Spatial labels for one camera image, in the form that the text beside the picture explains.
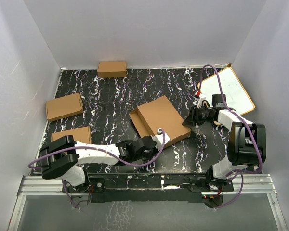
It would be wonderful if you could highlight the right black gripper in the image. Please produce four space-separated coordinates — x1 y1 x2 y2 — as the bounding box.
183 104 214 127

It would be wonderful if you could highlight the large cardboard box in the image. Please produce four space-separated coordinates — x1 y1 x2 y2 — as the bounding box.
129 96 191 148

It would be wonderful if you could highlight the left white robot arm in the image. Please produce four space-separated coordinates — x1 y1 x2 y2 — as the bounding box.
39 134 166 192

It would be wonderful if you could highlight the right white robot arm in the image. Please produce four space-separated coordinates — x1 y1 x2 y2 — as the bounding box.
183 91 266 191

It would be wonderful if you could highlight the folded cardboard box front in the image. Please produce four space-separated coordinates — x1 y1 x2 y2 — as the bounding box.
51 126 92 144

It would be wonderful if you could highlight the folded cardboard box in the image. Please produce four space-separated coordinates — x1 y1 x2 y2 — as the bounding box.
97 61 126 78
51 126 92 144
46 93 84 122

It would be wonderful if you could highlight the folded cardboard box back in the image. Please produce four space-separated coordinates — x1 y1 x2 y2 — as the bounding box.
97 61 126 78

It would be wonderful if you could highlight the folded cardboard box left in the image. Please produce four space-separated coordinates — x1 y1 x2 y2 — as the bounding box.
46 93 84 122

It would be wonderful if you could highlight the white board yellow rim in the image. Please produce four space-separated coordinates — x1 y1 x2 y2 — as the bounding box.
197 64 255 129

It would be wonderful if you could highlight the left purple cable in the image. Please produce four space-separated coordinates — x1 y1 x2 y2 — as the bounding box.
28 128 166 209

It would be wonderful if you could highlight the purple cable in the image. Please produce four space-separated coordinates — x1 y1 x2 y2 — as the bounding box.
28 128 166 209
198 64 264 209

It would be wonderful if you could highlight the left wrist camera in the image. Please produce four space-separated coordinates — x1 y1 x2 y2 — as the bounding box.
152 128 171 150

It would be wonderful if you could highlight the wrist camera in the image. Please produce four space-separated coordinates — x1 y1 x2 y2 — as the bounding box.
152 128 171 150
193 91 210 108

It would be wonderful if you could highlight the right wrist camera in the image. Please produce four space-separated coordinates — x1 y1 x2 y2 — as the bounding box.
193 91 210 108

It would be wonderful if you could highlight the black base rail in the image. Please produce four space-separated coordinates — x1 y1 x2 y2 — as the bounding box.
63 173 234 207

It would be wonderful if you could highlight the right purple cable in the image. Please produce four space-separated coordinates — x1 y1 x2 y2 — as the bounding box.
198 64 264 209

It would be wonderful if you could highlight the aluminium frame rail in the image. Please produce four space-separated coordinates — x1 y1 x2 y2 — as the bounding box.
8 120 289 231

